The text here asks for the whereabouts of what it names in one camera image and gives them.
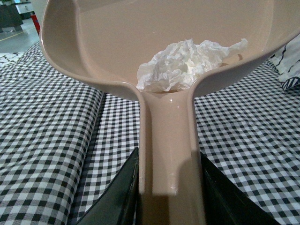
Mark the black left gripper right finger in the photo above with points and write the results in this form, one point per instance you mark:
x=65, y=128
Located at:
x=226, y=204

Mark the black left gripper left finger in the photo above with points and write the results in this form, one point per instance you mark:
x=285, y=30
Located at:
x=116, y=206

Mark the white tissue paper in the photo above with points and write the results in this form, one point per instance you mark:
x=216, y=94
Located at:
x=180, y=64

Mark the beige plastic dustpan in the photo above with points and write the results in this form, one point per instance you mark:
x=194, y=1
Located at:
x=102, y=43

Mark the black white checkered bedsheet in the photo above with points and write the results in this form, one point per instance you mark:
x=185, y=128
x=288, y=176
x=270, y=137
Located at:
x=63, y=142

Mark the white pillow black stripes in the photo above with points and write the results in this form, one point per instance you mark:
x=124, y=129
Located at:
x=287, y=62

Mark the red object in background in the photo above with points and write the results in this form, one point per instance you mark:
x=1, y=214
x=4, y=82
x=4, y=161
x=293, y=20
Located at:
x=36, y=23

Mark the dark background furniture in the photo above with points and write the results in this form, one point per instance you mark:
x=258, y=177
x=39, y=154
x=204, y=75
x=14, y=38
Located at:
x=12, y=14

